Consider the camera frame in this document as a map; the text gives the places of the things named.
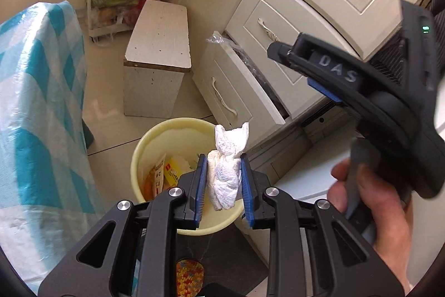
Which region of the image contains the white appliance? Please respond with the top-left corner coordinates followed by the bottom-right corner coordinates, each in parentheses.
top-left (273, 142), bottom-right (352, 207)

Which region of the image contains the yellow snack packet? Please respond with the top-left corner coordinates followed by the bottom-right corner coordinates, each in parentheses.
top-left (163, 158), bottom-right (195, 193)

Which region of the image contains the colourful patterned slipper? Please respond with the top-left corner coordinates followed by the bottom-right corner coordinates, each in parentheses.
top-left (175, 259), bottom-right (205, 297)

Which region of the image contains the medium cream drawer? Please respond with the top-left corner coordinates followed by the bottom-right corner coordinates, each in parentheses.
top-left (224, 0), bottom-right (365, 120)

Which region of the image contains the blue white checkered tablecloth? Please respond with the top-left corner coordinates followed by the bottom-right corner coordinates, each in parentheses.
top-left (0, 1), bottom-right (105, 294)

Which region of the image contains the open cream drawer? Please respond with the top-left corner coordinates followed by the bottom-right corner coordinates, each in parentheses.
top-left (192, 40), bottom-right (291, 125)

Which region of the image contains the person's right hand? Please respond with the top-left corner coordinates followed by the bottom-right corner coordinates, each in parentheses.
top-left (328, 158), bottom-right (415, 287)

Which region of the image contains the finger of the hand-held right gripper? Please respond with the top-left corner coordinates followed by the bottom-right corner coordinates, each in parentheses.
top-left (267, 33), bottom-right (369, 108)

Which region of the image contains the pale yellow waste bin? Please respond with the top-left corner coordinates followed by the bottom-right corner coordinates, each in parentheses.
top-left (130, 118), bottom-right (246, 237)

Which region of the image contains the clear plastic film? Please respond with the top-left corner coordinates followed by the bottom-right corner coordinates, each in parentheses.
top-left (205, 32), bottom-right (291, 118)

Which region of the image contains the clear bag of produce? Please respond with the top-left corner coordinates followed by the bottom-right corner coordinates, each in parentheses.
top-left (92, 5), bottom-right (140, 30)

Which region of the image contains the white tissue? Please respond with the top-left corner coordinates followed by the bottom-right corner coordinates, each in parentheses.
top-left (207, 122), bottom-right (251, 212)

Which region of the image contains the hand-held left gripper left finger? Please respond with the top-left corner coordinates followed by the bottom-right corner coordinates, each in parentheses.
top-left (38, 154), bottom-right (208, 297)

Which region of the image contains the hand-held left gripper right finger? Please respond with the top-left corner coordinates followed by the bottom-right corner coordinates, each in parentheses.
top-left (241, 153), bottom-right (406, 297)

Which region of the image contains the white wooden stool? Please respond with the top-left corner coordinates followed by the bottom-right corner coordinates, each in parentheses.
top-left (123, 0), bottom-right (193, 117)

